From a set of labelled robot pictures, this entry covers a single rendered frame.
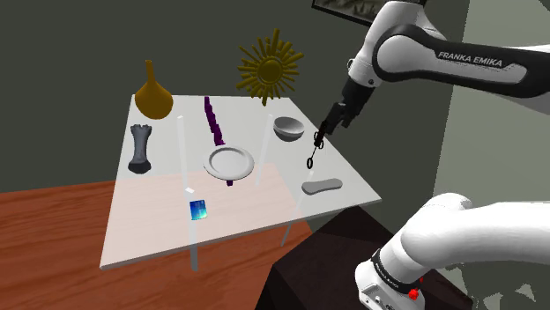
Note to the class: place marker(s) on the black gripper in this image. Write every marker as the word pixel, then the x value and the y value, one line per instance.
pixel 353 103

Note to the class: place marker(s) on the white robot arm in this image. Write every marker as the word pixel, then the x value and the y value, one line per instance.
pixel 455 232

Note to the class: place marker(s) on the grey bowl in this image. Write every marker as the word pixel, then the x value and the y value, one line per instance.
pixel 288 128

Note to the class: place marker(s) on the grey flat oblong pad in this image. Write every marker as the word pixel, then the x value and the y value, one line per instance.
pixel 321 186

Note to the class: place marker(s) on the white plate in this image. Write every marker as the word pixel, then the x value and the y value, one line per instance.
pixel 228 163

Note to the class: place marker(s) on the purple twisted stick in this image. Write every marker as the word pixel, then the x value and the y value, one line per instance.
pixel 212 122

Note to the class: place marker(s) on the dark robot stand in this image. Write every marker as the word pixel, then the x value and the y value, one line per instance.
pixel 318 257

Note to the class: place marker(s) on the small blue card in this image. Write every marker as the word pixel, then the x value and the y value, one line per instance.
pixel 198 210

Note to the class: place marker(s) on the ochre long-necked vase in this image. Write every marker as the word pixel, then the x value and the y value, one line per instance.
pixel 153 99

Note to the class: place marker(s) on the grey bone-shaped figure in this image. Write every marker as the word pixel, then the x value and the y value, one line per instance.
pixel 140 148

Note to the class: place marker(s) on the glass table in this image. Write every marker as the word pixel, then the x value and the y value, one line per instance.
pixel 150 234

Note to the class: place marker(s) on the golden sun wall ornament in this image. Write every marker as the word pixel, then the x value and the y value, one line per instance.
pixel 270 70

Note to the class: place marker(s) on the dark framed wall picture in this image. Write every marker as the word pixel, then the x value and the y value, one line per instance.
pixel 343 9

